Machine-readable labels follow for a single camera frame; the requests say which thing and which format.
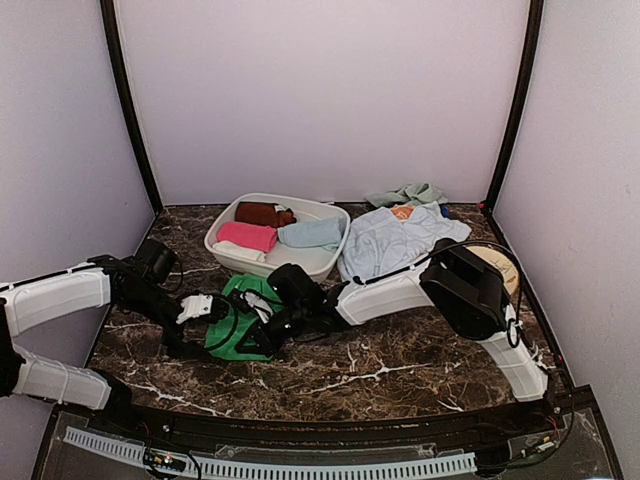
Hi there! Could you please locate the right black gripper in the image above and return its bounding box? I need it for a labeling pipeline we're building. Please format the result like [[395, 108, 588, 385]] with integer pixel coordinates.
[[235, 302, 310, 357]]

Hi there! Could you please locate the green microfiber towel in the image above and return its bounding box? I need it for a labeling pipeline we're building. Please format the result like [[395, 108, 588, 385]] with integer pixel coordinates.
[[205, 274, 283, 362]]

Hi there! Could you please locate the light blue towel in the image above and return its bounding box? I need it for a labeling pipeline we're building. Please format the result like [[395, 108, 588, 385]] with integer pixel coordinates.
[[337, 202, 471, 281], [277, 218, 343, 251]]

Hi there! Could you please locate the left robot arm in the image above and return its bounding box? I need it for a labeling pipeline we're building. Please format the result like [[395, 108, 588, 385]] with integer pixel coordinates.
[[1, 240, 214, 436]]

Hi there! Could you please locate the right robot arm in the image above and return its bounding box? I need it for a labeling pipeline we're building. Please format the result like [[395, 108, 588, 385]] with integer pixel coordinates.
[[235, 238, 550, 434]]

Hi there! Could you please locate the white rolled towel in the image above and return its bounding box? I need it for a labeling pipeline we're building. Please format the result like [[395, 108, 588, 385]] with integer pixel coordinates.
[[211, 241, 266, 263]]

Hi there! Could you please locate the pink rolled towel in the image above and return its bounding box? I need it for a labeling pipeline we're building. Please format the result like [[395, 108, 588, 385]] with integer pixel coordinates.
[[216, 222, 278, 253]]

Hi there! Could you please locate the white plastic basin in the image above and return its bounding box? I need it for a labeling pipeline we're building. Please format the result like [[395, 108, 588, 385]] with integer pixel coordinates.
[[204, 193, 351, 283]]

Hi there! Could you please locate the small circuit board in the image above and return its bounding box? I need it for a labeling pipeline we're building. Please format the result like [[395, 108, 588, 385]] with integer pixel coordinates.
[[143, 450, 187, 474]]

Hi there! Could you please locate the light blue rolled towel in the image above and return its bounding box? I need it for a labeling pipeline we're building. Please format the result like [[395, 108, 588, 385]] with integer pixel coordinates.
[[277, 218, 343, 251]]

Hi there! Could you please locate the brown rolled towel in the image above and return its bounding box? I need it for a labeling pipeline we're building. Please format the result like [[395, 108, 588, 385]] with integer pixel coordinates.
[[234, 201, 297, 228]]

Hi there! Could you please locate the orange patterned cloth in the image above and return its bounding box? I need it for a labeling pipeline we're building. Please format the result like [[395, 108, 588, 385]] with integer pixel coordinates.
[[390, 205, 415, 221]]

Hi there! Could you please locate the sage green crumpled towel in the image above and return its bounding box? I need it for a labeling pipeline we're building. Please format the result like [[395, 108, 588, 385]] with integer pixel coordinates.
[[365, 183, 448, 208]]

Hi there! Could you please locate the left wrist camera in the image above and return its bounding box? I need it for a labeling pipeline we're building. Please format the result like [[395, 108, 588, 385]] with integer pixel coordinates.
[[176, 294, 214, 325]]

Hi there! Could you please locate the left camera black cable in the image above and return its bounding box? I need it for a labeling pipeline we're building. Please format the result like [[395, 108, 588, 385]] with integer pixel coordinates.
[[164, 259, 241, 354]]

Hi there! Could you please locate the white slotted cable duct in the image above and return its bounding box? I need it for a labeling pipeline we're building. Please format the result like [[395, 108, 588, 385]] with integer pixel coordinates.
[[63, 427, 478, 479]]

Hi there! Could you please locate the black front rail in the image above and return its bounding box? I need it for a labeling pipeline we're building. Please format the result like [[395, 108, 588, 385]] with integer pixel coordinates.
[[91, 386, 595, 450]]

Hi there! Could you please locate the left black frame post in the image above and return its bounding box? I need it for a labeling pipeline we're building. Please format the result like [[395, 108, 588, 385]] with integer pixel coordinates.
[[99, 0, 164, 216]]

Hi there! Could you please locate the black frame post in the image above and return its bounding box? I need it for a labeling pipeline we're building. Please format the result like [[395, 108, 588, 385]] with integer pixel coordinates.
[[99, 0, 164, 216], [483, 0, 545, 217]]

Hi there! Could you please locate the right black frame post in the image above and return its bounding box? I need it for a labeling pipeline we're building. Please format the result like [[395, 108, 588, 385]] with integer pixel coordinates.
[[483, 0, 545, 217]]

